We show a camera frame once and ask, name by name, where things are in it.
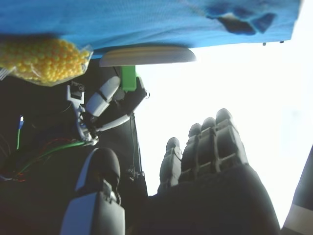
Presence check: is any bag of yellow beads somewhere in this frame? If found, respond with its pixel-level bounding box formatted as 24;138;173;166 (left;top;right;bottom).
0;38;94;87

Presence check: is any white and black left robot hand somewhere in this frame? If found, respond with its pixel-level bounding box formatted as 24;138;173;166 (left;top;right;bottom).
60;108;282;235

